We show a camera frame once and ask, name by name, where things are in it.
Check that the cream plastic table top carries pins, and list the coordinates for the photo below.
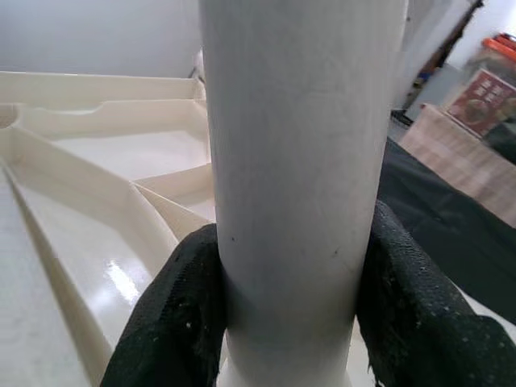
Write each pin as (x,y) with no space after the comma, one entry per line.
(101,201)

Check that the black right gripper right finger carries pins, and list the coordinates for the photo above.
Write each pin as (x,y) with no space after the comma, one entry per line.
(423,322)

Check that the red printed box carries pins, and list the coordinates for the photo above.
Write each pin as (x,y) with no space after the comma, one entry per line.
(479,105)

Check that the black bag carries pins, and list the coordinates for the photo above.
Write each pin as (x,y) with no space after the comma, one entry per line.
(504,139)

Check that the beige side table cloth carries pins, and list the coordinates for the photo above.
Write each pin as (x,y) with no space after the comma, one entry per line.
(455,161)

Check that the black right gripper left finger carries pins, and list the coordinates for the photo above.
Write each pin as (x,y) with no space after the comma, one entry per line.
(169,322)

